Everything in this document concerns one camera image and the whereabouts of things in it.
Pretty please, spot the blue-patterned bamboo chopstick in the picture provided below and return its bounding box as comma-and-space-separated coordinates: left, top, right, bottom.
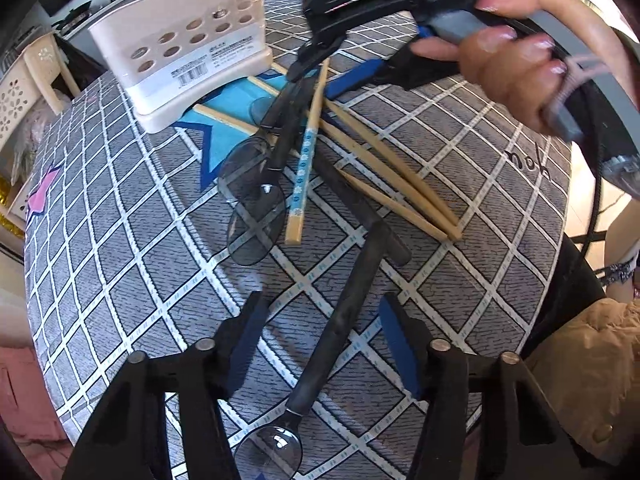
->
285, 58, 330, 246

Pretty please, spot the plain bamboo chopstick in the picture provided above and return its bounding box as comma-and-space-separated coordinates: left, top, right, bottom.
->
269, 62, 464, 241
246, 75, 449, 242
192, 104, 258, 136

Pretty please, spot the black-handled clear spoon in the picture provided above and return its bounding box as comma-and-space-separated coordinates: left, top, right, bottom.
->
234, 221, 390, 479

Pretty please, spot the person's right hand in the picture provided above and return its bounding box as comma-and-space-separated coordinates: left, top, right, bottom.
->
411, 0, 638, 136

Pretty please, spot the grey checked tablecloth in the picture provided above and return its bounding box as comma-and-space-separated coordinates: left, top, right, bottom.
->
22, 0, 574, 480

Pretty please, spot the cream plastic utensil holder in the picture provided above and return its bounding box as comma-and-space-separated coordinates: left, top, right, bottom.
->
89, 0, 272, 133

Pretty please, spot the tan jacket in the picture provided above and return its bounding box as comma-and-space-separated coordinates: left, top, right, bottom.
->
526, 298, 639, 465

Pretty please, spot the cream perforated plastic chair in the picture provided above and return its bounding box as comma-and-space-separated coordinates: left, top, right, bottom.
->
0, 32, 80, 148

